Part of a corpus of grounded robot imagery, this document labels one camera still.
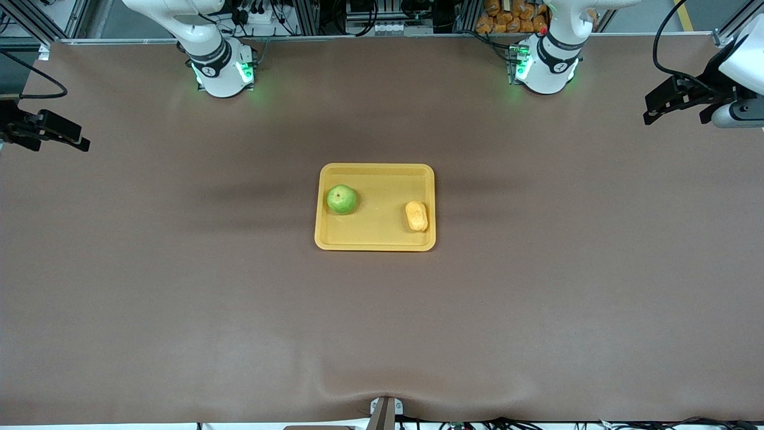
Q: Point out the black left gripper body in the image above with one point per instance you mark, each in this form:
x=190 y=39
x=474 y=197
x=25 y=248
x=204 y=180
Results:
x=708 y=85

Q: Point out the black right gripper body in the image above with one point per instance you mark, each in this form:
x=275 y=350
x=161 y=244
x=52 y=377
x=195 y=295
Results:
x=11 y=127

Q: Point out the yellow potato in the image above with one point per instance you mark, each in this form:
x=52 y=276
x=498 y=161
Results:
x=416 y=216

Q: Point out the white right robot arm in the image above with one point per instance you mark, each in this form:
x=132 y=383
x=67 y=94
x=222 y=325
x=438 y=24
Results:
x=221 y=74

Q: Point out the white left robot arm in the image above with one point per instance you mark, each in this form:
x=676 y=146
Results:
x=552 y=68

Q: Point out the yellow plastic tray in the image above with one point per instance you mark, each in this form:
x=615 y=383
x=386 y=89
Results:
x=376 y=230

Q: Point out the bag of orange bread rolls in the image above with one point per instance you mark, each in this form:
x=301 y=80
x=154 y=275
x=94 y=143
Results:
x=513 y=18

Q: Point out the white power strip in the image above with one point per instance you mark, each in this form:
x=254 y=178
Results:
x=259 y=14

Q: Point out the grey electronics box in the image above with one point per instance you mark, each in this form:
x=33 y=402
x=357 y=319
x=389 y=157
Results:
x=382 y=18

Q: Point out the brown table mat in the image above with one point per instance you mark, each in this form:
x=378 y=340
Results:
x=382 y=328

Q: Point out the aluminium frame profile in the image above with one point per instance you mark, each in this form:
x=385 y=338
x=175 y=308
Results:
x=33 y=24
x=737 y=27

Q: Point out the aluminium table edge rail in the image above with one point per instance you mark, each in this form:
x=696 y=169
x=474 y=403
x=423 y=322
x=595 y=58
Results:
x=370 y=37

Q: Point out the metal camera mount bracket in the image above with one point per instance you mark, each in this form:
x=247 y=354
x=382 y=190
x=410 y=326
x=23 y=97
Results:
x=385 y=413

